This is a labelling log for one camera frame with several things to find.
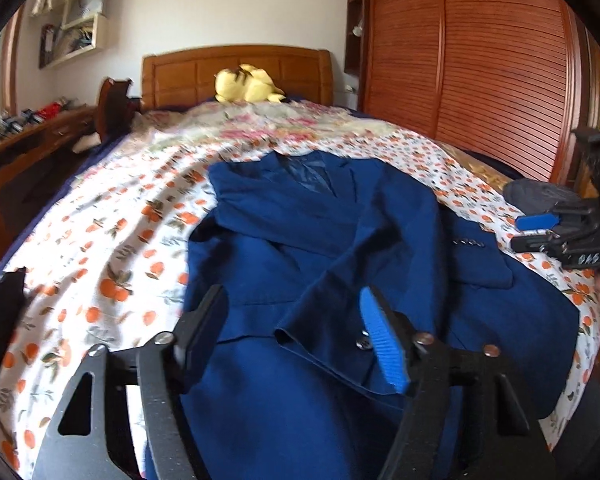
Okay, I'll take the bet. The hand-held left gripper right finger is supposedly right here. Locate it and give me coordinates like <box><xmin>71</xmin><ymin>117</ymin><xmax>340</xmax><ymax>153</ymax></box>
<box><xmin>358</xmin><ymin>285</ymin><xmax>551</xmax><ymax>480</ymax></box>

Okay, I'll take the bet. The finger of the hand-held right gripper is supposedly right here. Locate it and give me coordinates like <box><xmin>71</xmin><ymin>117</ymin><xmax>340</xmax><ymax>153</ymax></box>
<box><xmin>514</xmin><ymin>213</ymin><xmax>558</xmax><ymax>234</ymax></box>
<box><xmin>510</xmin><ymin>234</ymin><xmax>564</xmax><ymax>255</ymax></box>

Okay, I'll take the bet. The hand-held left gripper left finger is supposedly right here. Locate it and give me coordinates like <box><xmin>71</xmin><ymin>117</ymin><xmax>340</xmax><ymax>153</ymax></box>
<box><xmin>32</xmin><ymin>285</ymin><xmax>229</xmax><ymax>480</ymax></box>

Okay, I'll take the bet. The navy blue blazer jacket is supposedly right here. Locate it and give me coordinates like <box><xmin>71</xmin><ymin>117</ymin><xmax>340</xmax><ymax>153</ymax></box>
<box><xmin>145</xmin><ymin>152</ymin><xmax>581</xmax><ymax>480</ymax></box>

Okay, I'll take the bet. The grey garment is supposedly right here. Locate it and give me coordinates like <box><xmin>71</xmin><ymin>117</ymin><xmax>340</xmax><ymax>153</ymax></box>
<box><xmin>502</xmin><ymin>179</ymin><xmax>588</xmax><ymax>216</ymax></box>

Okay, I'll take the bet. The orange fruit print bedsheet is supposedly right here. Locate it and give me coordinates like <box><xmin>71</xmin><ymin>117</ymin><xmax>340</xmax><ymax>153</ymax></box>
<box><xmin>0</xmin><ymin>125</ymin><xmax>600</xmax><ymax>480</ymax></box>

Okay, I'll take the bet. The wooden slatted wardrobe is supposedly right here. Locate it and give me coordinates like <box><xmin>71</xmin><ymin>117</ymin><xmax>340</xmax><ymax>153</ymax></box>
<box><xmin>344</xmin><ymin>0</ymin><xmax>588</xmax><ymax>186</ymax></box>

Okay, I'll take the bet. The black garment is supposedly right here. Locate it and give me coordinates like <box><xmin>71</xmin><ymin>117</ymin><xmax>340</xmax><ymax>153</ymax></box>
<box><xmin>0</xmin><ymin>267</ymin><xmax>28</xmax><ymax>346</ymax></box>

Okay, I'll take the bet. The pink floral blanket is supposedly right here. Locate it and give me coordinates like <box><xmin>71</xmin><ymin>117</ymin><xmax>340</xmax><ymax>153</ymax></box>
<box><xmin>130</xmin><ymin>100</ymin><xmax>381</xmax><ymax>161</ymax></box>

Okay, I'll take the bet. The white cloth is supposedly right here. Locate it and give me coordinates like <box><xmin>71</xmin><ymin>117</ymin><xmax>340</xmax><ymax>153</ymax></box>
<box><xmin>71</xmin><ymin>134</ymin><xmax>103</xmax><ymax>154</ymax></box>

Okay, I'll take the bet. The dark wooden chair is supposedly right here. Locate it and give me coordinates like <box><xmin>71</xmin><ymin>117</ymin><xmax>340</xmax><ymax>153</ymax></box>
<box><xmin>94</xmin><ymin>77</ymin><xmax>144</xmax><ymax>144</ymax></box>

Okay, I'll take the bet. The yellow plush toy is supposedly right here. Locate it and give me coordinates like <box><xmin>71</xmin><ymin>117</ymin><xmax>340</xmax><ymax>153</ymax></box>
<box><xmin>214</xmin><ymin>64</ymin><xmax>286</xmax><ymax>105</ymax></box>

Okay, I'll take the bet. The wooden desk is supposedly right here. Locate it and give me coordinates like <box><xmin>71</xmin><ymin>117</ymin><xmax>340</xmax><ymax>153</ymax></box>
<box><xmin>0</xmin><ymin>102</ymin><xmax>102</xmax><ymax>281</ymax></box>

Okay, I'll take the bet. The wooden bed headboard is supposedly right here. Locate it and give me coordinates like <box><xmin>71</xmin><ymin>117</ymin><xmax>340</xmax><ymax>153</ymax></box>
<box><xmin>141</xmin><ymin>45</ymin><xmax>337</xmax><ymax>111</ymax></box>

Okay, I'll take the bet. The white paper bag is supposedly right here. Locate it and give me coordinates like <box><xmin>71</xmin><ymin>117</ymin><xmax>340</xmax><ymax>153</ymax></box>
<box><xmin>65</xmin><ymin>0</ymin><xmax>104</xmax><ymax>26</ymax></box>

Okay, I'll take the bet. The white wall shelf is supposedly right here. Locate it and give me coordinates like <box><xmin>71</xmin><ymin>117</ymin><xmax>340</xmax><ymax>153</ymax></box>
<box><xmin>39</xmin><ymin>0</ymin><xmax>117</xmax><ymax>70</ymax></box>

